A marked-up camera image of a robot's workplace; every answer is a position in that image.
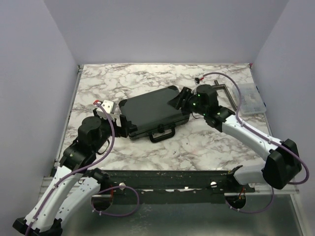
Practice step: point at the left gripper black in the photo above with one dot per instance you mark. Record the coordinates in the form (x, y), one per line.
(123, 131)

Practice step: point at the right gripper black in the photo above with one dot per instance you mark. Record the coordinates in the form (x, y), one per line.
(185, 94)

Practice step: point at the black poker carrying case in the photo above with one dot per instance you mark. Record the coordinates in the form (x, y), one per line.
(152, 115)

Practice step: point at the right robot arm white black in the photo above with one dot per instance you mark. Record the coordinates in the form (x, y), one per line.
(280, 157)

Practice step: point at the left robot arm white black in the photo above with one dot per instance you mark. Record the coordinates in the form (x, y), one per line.
(73, 159)

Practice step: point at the black metal clamp tool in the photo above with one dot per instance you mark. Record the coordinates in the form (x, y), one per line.
(218, 86)

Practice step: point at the clear plastic parts box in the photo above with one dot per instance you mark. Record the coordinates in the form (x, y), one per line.
(251, 101)

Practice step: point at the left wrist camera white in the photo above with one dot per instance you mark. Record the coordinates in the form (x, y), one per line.
(108, 106)

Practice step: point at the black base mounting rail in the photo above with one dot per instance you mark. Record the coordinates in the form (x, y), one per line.
(126, 195)

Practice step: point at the aluminium extrusion rail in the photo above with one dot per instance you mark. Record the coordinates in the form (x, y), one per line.
(215, 181)

